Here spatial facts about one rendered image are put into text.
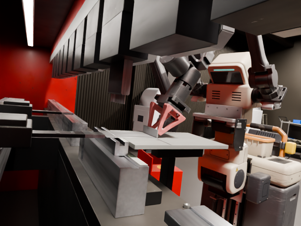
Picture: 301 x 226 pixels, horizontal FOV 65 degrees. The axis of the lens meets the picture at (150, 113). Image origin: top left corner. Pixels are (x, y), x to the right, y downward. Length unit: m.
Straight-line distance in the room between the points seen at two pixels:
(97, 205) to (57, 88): 2.25
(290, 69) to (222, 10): 8.48
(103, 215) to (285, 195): 1.21
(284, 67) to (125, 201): 8.46
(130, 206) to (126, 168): 0.07
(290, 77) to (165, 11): 8.38
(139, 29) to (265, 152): 1.33
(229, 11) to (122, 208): 0.37
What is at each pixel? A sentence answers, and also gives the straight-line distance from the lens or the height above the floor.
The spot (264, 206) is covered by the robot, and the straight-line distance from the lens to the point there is 1.58.
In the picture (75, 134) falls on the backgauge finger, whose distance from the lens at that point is 0.53.
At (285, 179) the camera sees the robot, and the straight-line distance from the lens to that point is 1.51.
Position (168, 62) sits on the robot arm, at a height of 1.19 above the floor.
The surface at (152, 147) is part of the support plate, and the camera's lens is 0.51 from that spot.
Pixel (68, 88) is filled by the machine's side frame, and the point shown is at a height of 1.11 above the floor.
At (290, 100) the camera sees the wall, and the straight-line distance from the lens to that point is 8.55.
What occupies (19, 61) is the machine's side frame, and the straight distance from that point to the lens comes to 2.69.
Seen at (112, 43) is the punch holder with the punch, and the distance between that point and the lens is 0.50.
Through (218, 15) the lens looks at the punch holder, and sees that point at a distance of 0.23.
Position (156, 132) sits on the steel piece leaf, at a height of 1.02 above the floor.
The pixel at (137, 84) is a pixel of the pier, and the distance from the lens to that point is 5.07.
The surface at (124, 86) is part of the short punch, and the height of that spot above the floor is 1.12.
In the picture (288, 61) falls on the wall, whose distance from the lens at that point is 8.77.
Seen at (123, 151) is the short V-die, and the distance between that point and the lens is 0.52.
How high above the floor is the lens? 1.10
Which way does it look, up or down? 4 degrees down
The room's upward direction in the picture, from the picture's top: 6 degrees clockwise
